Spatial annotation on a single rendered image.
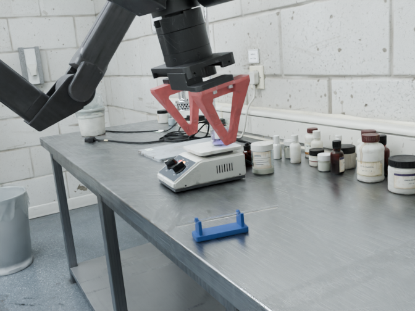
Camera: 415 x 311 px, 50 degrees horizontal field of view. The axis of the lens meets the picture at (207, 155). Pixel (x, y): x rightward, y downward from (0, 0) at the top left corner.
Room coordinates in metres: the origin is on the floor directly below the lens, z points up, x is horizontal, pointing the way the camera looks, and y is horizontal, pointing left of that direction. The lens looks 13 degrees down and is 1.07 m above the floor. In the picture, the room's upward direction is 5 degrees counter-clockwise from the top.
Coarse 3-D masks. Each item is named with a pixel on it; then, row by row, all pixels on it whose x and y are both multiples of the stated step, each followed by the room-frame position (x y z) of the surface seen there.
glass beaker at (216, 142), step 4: (220, 120) 1.11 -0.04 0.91; (224, 120) 1.12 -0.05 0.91; (228, 120) 1.14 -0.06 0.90; (224, 124) 1.12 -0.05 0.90; (228, 124) 1.13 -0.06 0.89; (212, 128) 1.12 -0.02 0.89; (228, 128) 1.13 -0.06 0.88; (212, 132) 1.12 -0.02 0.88; (212, 136) 1.12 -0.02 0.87; (216, 136) 1.11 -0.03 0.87; (212, 140) 1.12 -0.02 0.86; (216, 140) 1.12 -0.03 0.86; (220, 140) 1.11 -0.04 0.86; (212, 144) 1.12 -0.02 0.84; (216, 144) 1.12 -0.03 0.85; (220, 144) 1.11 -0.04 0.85
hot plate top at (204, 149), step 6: (192, 144) 1.18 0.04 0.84; (198, 144) 1.18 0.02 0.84; (204, 144) 1.17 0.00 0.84; (210, 144) 1.16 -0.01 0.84; (234, 144) 1.13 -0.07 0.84; (186, 150) 1.15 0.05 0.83; (192, 150) 1.11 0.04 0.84; (198, 150) 1.10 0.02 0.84; (204, 150) 1.10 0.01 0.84; (210, 150) 1.09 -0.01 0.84; (216, 150) 1.09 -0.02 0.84; (222, 150) 1.09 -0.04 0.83; (228, 150) 1.10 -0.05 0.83
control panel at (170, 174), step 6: (180, 156) 1.15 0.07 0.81; (186, 162) 1.10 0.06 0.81; (192, 162) 1.08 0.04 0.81; (162, 168) 1.15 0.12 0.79; (186, 168) 1.06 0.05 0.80; (162, 174) 1.12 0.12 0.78; (168, 174) 1.10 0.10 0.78; (174, 174) 1.07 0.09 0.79; (180, 174) 1.05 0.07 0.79; (174, 180) 1.04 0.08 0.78
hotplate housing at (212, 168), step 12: (192, 156) 1.12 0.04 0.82; (204, 156) 1.09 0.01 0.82; (216, 156) 1.10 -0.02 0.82; (228, 156) 1.10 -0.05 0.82; (240, 156) 1.11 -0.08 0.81; (192, 168) 1.06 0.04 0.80; (204, 168) 1.07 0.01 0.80; (216, 168) 1.08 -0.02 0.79; (228, 168) 1.09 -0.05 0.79; (240, 168) 1.11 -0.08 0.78; (168, 180) 1.07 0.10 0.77; (180, 180) 1.04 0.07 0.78; (192, 180) 1.05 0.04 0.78; (204, 180) 1.06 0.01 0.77; (216, 180) 1.08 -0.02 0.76; (228, 180) 1.09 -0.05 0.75
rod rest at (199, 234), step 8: (240, 216) 0.76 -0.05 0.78; (200, 224) 0.74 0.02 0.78; (232, 224) 0.78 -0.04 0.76; (240, 224) 0.77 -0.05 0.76; (192, 232) 0.76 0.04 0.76; (200, 232) 0.74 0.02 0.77; (208, 232) 0.75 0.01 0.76; (216, 232) 0.75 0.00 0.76; (224, 232) 0.75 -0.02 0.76; (232, 232) 0.75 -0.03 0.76; (240, 232) 0.76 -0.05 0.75; (200, 240) 0.74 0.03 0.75
